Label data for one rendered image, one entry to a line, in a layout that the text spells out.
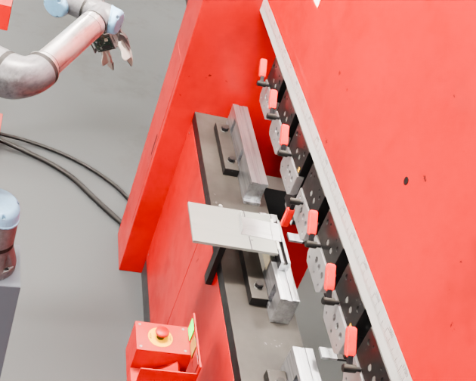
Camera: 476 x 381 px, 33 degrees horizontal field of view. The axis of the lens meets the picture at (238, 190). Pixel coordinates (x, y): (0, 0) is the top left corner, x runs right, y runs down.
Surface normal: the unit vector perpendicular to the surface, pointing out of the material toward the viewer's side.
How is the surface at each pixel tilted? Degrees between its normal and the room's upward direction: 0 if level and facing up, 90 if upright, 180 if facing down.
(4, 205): 7
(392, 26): 90
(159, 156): 90
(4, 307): 90
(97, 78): 0
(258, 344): 0
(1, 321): 90
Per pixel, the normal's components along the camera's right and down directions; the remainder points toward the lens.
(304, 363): 0.31, -0.78
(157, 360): 0.14, 0.61
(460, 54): -0.94, -0.17
